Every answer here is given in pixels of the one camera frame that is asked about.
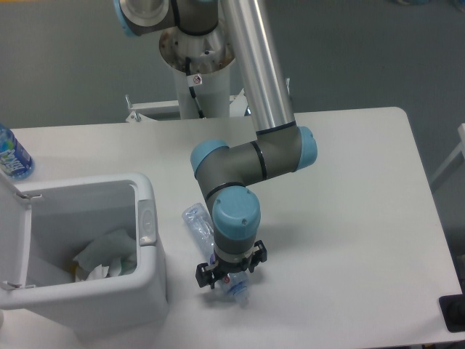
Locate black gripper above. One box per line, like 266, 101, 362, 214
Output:
195, 240, 267, 289

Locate crushed clear plastic bottle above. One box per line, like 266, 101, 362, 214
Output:
182, 203, 250, 308

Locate white tissue paper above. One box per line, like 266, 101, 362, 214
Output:
73, 229, 137, 282

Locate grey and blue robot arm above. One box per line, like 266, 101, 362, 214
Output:
113, 1, 318, 287

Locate yellow and white trash wrappers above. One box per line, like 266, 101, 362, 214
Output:
68, 261, 110, 283

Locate white plastic trash can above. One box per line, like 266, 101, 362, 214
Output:
1, 173, 169, 331

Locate black clamp at table edge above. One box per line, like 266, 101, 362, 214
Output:
439, 294, 464, 333

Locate blue labelled water bottle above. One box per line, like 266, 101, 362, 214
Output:
1, 124, 34, 180

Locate white furniture leg at right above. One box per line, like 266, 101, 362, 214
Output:
429, 123, 464, 192

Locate white pedestal base frame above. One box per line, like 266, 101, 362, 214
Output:
125, 89, 251, 122

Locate black cable on pedestal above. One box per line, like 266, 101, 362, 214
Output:
185, 56, 206, 119

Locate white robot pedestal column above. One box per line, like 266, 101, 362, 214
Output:
159, 20, 235, 119

